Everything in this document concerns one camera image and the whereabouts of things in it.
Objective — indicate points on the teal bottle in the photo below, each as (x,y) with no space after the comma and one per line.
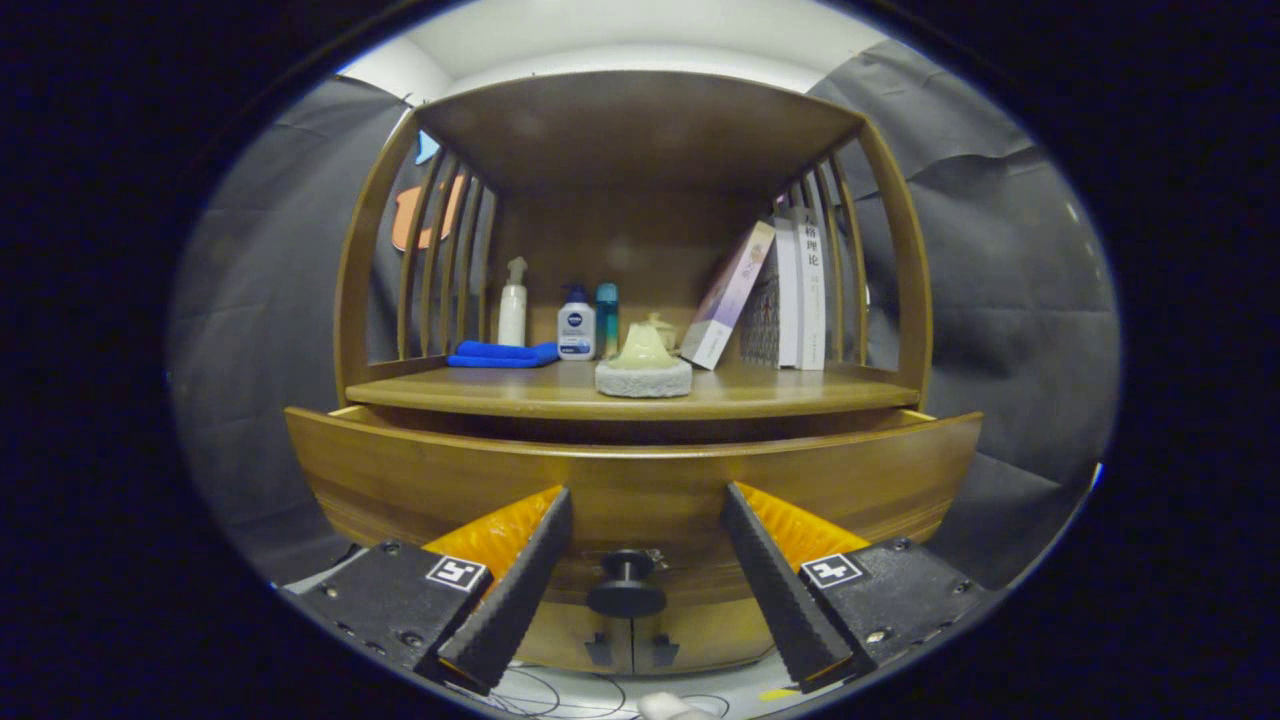
(607,320)

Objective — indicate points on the white pump bottle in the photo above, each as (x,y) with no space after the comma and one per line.
(512,320)

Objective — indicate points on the wooden cabinet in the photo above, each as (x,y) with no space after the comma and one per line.
(640,130)

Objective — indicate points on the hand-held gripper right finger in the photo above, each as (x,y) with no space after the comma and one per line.
(775,590)

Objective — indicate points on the white lotion bottle blue cap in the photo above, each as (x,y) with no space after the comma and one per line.
(576,330)

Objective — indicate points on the wooden countertop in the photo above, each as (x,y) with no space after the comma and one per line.
(480,392)

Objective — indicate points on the purple cover book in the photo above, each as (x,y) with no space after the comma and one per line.
(725,300)

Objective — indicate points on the yellow floor tape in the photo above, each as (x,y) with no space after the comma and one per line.
(778,694)

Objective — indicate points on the wooden drawer with black knob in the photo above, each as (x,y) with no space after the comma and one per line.
(640,500)

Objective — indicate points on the dark patterned book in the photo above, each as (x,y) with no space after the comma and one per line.
(762,320)

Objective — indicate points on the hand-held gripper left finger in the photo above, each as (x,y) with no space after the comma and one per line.
(520,580)

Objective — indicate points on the white book black lettering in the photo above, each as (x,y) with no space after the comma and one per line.
(812,300)

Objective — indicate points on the blue folded cloth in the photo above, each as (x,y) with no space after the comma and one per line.
(500,354)

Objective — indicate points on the plain white book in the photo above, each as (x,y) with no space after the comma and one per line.
(788,300)

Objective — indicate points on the beige lidded teacup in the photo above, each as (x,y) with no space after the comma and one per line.
(665,328)

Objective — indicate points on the wooden cabinet door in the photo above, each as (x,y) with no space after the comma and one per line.
(710,635)
(565,640)

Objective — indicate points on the white rounded object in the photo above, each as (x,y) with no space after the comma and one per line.
(670,708)

